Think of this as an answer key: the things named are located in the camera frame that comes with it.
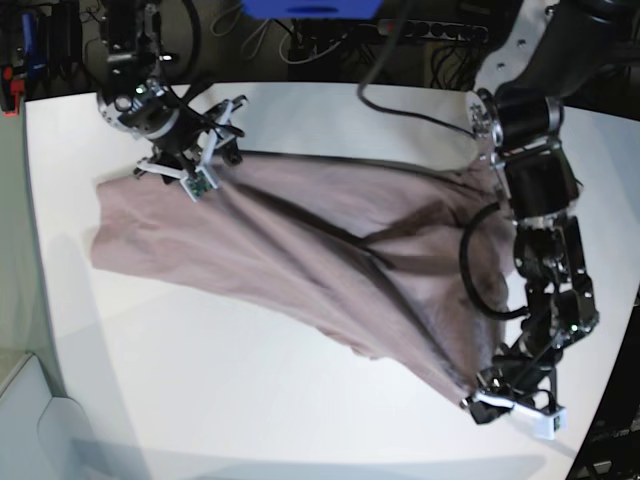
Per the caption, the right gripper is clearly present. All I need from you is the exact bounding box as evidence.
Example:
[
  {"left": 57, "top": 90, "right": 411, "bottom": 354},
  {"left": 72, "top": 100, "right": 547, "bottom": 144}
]
[{"left": 147, "top": 112, "right": 243, "bottom": 173}]

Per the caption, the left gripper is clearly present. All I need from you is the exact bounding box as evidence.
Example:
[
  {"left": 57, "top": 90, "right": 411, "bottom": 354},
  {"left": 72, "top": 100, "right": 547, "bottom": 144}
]
[{"left": 469, "top": 344, "right": 560, "bottom": 424}]

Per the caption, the mauve t-shirt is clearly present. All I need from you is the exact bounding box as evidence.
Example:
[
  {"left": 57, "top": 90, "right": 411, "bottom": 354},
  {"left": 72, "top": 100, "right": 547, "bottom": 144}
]
[{"left": 91, "top": 154, "right": 504, "bottom": 403}]

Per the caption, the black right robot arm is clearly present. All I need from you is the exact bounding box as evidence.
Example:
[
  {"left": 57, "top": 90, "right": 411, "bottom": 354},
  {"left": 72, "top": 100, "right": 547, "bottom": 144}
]
[{"left": 97, "top": 1, "right": 247, "bottom": 183}]

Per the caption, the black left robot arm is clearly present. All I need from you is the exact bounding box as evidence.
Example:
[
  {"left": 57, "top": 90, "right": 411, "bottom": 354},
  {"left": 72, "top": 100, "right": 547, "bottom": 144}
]
[{"left": 458, "top": 1, "right": 639, "bottom": 433}]

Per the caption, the blue box overhead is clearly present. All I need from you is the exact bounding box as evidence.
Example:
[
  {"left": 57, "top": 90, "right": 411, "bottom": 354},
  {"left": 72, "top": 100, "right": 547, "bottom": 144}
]
[{"left": 242, "top": 0, "right": 383, "bottom": 19}]

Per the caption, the red and blue clamp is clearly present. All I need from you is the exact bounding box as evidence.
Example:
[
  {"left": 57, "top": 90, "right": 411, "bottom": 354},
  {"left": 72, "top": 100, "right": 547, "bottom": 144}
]
[{"left": 1, "top": 13, "right": 37, "bottom": 117}]

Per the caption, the black power strip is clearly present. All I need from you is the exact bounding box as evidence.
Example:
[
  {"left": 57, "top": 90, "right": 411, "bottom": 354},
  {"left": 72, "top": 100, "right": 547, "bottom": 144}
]
[{"left": 397, "top": 20, "right": 489, "bottom": 45}]

